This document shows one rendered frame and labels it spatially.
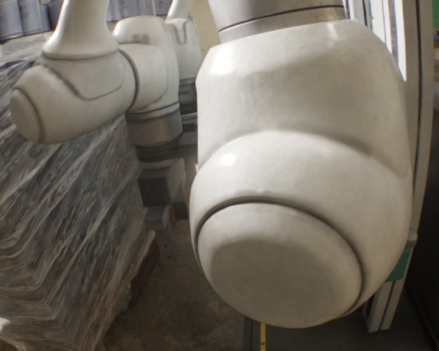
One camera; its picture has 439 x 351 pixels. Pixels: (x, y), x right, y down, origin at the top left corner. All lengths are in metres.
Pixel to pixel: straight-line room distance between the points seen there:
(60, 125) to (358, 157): 0.31
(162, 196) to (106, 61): 0.24
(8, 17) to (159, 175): 0.42
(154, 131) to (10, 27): 0.36
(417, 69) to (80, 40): 0.49
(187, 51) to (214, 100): 0.57
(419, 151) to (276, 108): 0.45
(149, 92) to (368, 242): 0.38
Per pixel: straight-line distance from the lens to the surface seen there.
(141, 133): 0.53
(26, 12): 0.72
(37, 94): 0.38
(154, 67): 0.49
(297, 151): 0.17
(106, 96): 0.42
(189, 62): 0.78
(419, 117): 0.60
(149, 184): 0.54
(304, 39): 0.20
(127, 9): 1.13
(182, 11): 0.95
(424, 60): 0.58
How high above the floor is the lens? 1.01
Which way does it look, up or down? 24 degrees down
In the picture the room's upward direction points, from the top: 8 degrees counter-clockwise
